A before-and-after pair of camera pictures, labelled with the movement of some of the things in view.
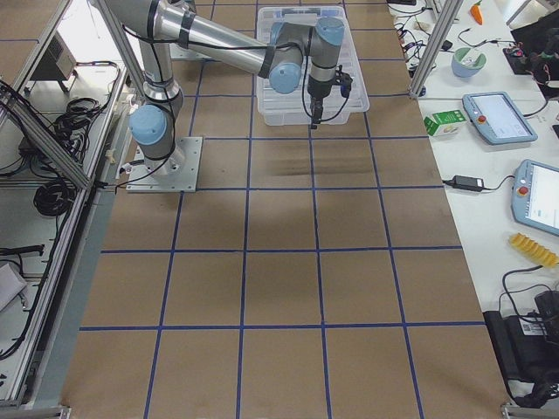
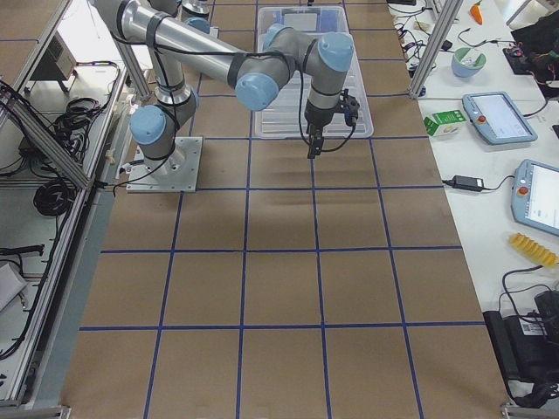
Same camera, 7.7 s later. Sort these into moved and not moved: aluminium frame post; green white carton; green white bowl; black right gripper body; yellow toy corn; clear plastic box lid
Moved: black right gripper body; clear plastic box lid
Not moved: aluminium frame post; green white carton; green white bowl; yellow toy corn
